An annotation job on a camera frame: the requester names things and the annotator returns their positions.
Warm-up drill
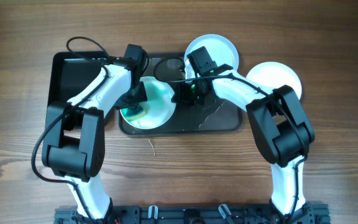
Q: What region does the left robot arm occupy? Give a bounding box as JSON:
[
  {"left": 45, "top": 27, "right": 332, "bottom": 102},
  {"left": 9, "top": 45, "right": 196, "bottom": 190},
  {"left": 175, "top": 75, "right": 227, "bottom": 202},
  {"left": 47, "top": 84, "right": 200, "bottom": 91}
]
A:
[{"left": 31, "top": 57, "right": 149, "bottom": 223}]

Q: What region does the black water tray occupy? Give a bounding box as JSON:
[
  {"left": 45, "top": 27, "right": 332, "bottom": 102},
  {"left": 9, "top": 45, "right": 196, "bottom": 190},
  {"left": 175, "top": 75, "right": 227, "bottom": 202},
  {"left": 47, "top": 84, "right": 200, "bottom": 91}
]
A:
[{"left": 47, "top": 51, "right": 103, "bottom": 105}]

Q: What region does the black cable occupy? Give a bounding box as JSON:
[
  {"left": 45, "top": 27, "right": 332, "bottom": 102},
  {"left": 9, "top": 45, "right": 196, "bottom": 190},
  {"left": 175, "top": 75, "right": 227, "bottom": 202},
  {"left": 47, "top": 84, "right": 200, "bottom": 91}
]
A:
[
  {"left": 153, "top": 56, "right": 309, "bottom": 218},
  {"left": 30, "top": 36, "right": 117, "bottom": 220}
]

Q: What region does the white plate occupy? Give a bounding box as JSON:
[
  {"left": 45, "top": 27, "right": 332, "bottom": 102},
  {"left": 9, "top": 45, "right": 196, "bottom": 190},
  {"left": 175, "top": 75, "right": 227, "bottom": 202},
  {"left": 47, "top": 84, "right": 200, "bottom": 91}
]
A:
[
  {"left": 120, "top": 77, "right": 176, "bottom": 129},
  {"left": 246, "top": 62, "right": 302, "bottom": 100}
]

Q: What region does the left black cable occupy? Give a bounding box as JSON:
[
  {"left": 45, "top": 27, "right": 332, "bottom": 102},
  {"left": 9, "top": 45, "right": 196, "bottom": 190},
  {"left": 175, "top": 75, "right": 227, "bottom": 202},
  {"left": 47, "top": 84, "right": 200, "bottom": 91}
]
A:
[{"left": 30, "top": 36, "right": 117, "bottom": 220}]

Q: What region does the blue and yellow sponge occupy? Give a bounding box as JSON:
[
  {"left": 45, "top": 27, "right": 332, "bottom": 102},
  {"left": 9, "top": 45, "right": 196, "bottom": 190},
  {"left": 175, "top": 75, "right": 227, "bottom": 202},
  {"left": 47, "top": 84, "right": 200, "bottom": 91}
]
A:
[{"left": 120, "top": 104, "right": 146, "bottom": 121}]

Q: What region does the right black cable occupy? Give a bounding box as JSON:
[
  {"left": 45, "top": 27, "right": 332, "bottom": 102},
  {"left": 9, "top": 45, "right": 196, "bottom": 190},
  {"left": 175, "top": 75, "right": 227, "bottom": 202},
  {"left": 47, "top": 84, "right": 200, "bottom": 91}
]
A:
[{"left": 153, "top": 56, "right": 309, "bottom": 218}]

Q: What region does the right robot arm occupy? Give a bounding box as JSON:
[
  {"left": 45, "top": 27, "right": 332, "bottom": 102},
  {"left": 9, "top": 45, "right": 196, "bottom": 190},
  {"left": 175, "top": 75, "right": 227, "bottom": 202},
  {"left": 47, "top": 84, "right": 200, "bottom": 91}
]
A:
[{"left": 169, "top": 62, "right": 314, "bottom": 223}]

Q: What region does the light blue plate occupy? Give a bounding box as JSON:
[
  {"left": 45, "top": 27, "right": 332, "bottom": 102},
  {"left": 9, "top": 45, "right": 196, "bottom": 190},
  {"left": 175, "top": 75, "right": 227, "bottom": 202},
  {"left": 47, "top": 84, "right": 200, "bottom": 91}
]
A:
[{"left": 183, "top": 34, "right": 239, "bottom": 79}]

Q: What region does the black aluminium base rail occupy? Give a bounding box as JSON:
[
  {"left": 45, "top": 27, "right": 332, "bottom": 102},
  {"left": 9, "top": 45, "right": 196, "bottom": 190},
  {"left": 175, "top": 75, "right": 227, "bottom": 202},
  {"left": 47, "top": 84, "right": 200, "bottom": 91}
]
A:
[{"left": 53, "top": 203, "right": 331, "bottom": 224}]

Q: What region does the dark grey serving tray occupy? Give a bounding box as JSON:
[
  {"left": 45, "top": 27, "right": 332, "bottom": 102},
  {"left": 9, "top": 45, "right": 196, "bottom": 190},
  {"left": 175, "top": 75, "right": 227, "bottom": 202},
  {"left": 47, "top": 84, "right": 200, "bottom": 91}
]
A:
[{"left": 118, "top": 52, "right": 243, "bottom": 138}]

